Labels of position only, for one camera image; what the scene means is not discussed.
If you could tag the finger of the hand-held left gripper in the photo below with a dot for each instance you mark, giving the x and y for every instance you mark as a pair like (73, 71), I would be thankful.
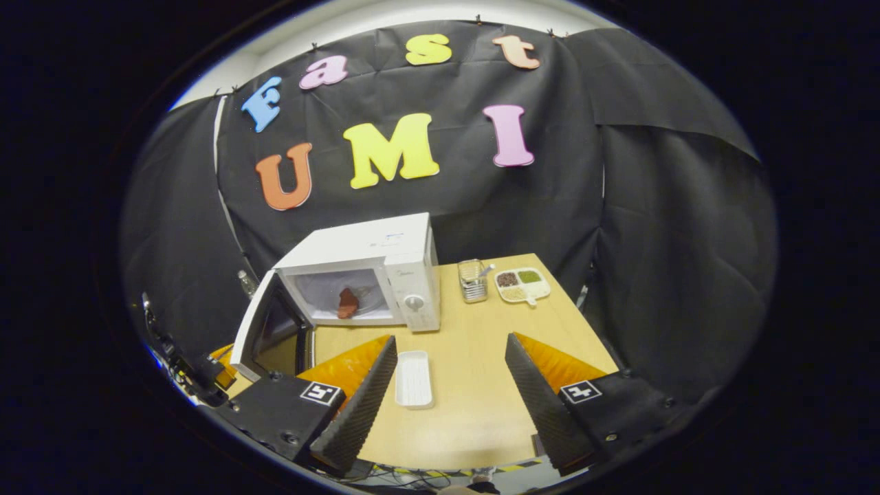
(223, 354)

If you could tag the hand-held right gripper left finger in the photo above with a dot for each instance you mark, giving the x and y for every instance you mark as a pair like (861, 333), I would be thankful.
(364, 412)

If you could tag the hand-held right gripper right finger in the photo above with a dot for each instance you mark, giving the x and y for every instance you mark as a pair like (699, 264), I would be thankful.
(543, 412)

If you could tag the brown roast meat piece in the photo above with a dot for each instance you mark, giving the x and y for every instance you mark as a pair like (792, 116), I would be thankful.
(347, 304)

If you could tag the white microwave oven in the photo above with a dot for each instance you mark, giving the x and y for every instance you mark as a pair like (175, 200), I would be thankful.
(357, 240)

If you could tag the white rectangular tray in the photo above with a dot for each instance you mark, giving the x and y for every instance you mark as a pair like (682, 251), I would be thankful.
(414, 381)

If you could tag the clear plastic water bottle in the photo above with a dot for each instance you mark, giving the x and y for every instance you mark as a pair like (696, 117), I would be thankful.
(246, 283)

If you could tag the white divided snack plate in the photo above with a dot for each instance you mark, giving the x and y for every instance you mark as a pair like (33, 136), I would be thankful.
(522, 289)

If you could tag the metal spoon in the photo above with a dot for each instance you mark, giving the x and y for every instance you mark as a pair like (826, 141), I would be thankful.
(488, 269)

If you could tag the black backdrop cloth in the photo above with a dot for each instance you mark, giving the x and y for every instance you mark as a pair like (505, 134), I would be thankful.
(653, 240)

